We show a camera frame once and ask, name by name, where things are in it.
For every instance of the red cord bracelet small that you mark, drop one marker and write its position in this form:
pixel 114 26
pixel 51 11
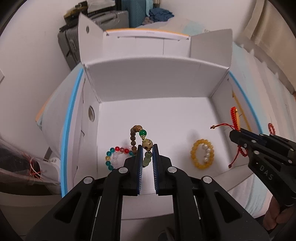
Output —
pixel 271 129

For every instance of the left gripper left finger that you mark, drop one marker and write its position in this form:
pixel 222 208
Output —
pixel 92 209

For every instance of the right hand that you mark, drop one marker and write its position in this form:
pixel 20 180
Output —
pixel 274 216

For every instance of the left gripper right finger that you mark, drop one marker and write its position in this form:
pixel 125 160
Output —
pixel 203 210

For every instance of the red cord bracelet gold tube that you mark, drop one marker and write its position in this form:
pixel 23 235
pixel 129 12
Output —
pixel 236 128

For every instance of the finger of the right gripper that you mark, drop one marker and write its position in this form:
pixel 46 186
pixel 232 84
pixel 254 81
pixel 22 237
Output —
pixel 245 134
pixel 234 137

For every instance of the teal suitcase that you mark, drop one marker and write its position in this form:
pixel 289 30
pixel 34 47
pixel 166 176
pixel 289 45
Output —
pixel 138 10

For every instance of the white blue cardboard box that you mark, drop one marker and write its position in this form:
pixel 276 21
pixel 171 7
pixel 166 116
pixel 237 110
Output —
pixel 115 87

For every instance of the beige curtain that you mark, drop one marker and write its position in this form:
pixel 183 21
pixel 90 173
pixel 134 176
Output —
pixel 271 34

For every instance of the blue clothes pile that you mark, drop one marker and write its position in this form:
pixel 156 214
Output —
pixel 160 15

